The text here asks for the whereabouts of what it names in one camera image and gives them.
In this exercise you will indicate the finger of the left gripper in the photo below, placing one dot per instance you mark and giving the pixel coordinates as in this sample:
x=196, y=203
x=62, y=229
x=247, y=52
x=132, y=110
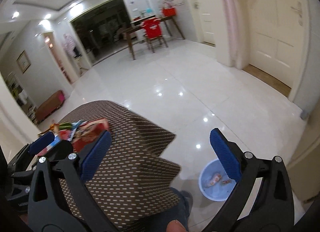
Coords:
x=41, y=143

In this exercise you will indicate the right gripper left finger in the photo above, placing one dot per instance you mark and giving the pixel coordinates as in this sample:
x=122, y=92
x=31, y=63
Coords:
x=47, y=207

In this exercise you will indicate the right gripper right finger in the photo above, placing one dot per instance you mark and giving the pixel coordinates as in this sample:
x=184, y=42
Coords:
x=262, y=198

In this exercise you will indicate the light blue trash bin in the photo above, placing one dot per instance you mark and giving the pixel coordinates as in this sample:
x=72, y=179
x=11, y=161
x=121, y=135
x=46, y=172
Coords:
x=217, y=193

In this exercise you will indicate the trash wrappers in bin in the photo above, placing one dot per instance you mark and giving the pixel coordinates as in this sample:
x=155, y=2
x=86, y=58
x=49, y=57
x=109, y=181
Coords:
x=217, y=178

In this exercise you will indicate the person's right hand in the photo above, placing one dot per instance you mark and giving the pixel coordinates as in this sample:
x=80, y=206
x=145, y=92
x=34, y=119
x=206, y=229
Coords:
x=175, y=226

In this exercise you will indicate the blue striped wrapper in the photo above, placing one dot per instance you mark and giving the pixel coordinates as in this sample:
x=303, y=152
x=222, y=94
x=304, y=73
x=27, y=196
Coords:
x=59, y=135

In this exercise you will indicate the green snack packet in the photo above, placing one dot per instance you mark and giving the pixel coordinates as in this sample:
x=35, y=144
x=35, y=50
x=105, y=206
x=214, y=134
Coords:
x=65, y=126

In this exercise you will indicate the red snack bag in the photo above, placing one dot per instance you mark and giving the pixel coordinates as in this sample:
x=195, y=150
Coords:
x=88, y=132

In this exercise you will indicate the brown bench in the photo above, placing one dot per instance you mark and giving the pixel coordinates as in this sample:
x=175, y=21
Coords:
x=53, y=103

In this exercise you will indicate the brown polka dot tablecloth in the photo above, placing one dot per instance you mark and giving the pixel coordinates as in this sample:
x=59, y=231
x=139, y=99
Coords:
x=132, y=181

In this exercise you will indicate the coat stand with clothes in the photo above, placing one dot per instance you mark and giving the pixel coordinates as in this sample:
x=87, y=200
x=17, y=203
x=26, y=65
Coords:
x=73, y=51

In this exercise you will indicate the person's jeans leg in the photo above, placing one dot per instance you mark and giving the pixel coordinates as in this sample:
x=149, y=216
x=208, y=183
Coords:
x=180, y=212

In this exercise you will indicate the chair with red cover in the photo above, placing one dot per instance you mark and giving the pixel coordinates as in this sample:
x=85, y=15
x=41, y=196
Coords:
x=153, y=32

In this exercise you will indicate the wooden dining table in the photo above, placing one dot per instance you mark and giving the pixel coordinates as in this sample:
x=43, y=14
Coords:
x=136, y=28

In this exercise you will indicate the red handbag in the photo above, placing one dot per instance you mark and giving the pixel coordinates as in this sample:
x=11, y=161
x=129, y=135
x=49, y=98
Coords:
x=168, y=10

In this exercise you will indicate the cream panel door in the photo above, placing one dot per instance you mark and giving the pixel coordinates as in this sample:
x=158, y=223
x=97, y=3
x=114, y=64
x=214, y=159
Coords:
x=277, y=32

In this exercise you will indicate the pink door curtain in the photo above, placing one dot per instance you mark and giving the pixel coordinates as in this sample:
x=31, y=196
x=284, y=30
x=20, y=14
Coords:
x=232, y=20

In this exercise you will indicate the white inner door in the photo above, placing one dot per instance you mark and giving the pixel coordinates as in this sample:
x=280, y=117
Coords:
x=205, y=15

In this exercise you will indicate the framed wall picture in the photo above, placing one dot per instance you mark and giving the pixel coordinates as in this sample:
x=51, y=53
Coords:
x=23, y=62

